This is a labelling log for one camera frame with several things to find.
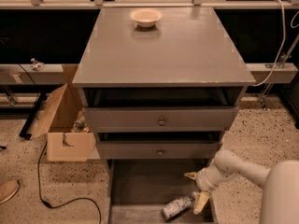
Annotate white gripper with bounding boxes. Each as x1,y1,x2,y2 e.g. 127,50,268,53
184,166,235,215

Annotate blue plastic bottle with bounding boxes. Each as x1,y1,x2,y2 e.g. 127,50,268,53
162,194,195,221

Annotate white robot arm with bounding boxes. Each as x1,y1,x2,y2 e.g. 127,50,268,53
184,149,299,224

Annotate brass middle drawer knob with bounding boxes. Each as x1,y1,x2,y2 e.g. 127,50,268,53
157,149,164,156

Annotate brass drawer knob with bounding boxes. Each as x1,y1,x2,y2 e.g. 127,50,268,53
157,149,164,156
158,118,166,126

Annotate bottom grey drawer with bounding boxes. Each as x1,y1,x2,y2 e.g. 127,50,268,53
108,159,218,224

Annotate grey drawer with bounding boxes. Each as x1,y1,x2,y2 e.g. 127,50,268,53
83,88,238,133
108,159,218,224
98,132,222,160

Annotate brass top drawer knob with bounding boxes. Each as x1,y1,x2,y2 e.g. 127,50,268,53
158,118,166,126

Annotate top grey drawer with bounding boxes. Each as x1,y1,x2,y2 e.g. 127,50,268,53
83,88,238,133

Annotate middle grey drawer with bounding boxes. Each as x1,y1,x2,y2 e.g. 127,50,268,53
98,132,222,160

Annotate grey drawer cabinet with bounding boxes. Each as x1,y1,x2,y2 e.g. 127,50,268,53
73,7,254,223

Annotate items inside cardboard box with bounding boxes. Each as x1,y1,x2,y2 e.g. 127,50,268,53
71,116,89,133

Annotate open cardboard box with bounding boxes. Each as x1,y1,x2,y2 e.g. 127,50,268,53
31,64,95,161

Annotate white bowl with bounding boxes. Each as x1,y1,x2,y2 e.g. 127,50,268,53
130,8,163,28

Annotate black metal leg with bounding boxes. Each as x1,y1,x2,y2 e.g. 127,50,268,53
19,92,47,140

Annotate tan round floor object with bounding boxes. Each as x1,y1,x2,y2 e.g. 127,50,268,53
0,180,20,203

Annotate small crumpled clear object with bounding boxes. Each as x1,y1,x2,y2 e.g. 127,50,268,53
31,58,45,72

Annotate black power cable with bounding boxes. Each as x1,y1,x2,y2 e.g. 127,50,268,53
36,142,103,224

